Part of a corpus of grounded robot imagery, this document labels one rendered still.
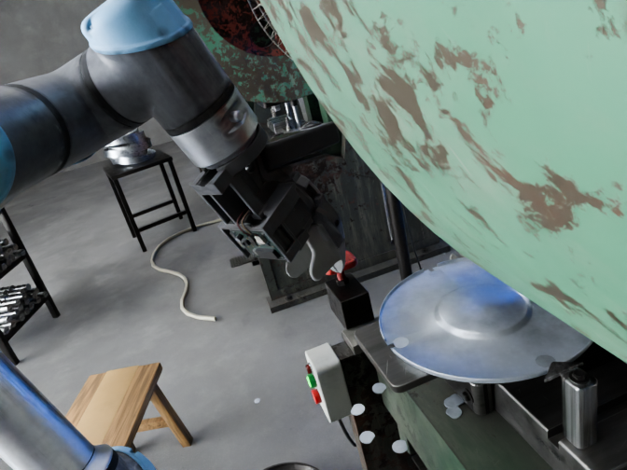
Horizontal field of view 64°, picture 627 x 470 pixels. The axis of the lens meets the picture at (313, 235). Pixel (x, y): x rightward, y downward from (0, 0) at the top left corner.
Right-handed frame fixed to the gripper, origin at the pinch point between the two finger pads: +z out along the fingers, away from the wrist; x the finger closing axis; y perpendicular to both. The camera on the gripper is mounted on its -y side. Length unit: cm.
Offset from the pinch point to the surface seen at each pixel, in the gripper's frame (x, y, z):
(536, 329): 16.6, -6.9, 21.0
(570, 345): 20.9, -5.3, 20.8
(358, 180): -101, -105, 84
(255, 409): -94, 2, 92
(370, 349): -1.4, 3.5, 15.4
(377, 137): 27.6, 14.3, -27.9
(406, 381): 6.1, 6.9, 14.7
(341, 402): -20.6, 4.6, 39.6
